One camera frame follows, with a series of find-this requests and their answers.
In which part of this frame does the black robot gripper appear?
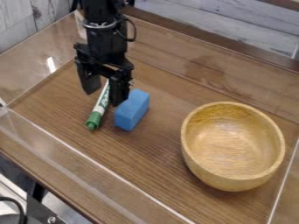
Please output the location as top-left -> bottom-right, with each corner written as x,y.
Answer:
74,23 -> 136,107

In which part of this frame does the green dry erase marker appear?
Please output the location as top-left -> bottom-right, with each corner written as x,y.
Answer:
87,81 -> 110,130

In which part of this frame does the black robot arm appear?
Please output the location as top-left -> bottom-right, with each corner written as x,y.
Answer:
74,0 -> 136,107

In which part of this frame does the brown wooden bowl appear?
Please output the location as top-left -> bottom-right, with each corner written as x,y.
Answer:
182,101 -> 286,192

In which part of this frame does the blue foam block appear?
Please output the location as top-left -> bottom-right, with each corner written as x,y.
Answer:
115,89 -> 150,131

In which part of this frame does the clear acrylic tray wall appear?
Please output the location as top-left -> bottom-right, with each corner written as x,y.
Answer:
0,8 -> 299,224

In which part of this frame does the black metal table bracket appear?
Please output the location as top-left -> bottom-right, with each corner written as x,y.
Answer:
26,182 -> 67,224

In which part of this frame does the black cable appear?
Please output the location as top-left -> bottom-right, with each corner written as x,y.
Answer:
0,196 -> 28,224

